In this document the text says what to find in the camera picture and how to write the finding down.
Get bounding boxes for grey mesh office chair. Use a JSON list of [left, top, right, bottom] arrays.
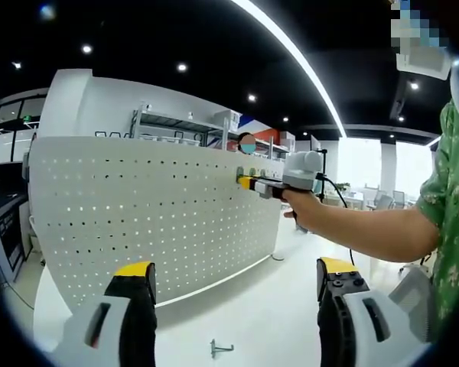
[[388, 265, 436, 342]]

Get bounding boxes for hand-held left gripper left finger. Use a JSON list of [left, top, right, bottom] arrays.
[[53, 261, 158, 367]]

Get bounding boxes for grey metal hook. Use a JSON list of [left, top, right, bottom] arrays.
[[210, 338, 236, 359]]

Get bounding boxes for grey metal storage shelf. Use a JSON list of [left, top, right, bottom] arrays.
[[131, 101, 239, 148]]

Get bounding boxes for person's green floral shirt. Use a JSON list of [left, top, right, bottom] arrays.
[[416, 100, 459, 342]]

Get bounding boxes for grey machine cabinet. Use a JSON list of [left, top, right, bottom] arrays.
[[0, 162, 34, 284]]

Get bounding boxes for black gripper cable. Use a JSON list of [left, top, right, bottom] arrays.
[[315, 173, 356, 265]]

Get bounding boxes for white perforated mounting plate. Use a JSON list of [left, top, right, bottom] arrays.
[[28, 135, 287, 311]]

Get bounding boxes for person's right hand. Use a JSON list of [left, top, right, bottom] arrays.
[[282, 189, 327, 232]]

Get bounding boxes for white ceiling air vent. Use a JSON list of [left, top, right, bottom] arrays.
[[396, 48, 453, 81]]

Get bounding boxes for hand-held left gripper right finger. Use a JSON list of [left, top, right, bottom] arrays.
[[315, 256, 422, 367]]

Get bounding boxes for long ceiling light strip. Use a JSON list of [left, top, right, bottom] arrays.
[[230, 0, 348, 137]]

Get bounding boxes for monitor on black stand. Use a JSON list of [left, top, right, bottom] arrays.
[[309, 133, 329, 202]]

